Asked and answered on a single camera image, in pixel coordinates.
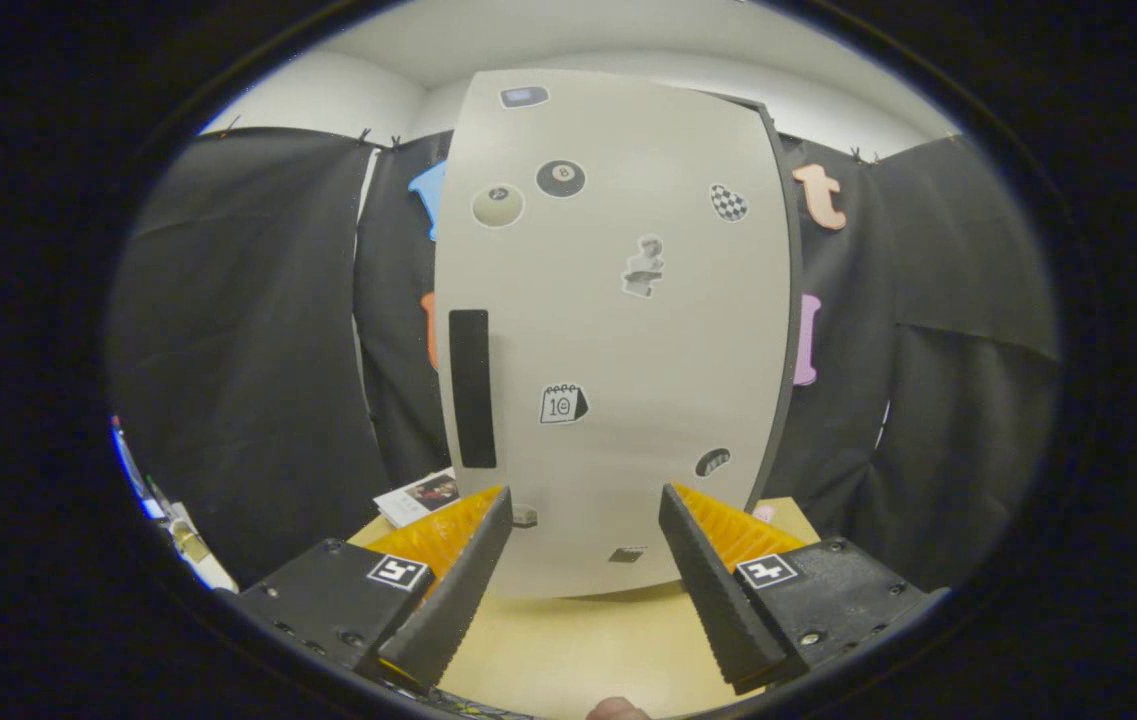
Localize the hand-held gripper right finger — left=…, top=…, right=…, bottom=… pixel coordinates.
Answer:
left=658, top=483, right=934, bottom=695

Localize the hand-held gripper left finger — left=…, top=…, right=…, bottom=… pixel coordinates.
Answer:
left=233, top=485, right=515, bottom=693

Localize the printed paper booklet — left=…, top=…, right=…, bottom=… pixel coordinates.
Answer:
left=373, top=467, right=459, bottom=529

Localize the blue white object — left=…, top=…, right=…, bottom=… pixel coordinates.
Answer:
left=110, top=415, right=239, bottom=593

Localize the black backdrop cloth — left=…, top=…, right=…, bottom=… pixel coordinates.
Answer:
left=106, top=125, right=1064, bottom=591

